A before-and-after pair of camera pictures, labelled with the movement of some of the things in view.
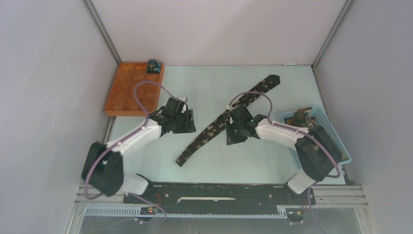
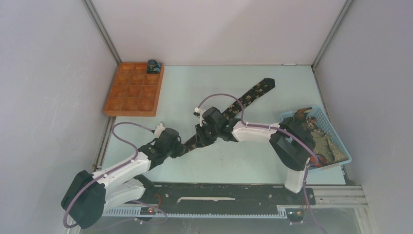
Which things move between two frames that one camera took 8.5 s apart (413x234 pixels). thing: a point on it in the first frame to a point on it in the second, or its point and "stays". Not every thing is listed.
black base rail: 220,194 stays
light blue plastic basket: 321,123 stays
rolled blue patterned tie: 153,67 stays
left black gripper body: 182,125 to 174,151
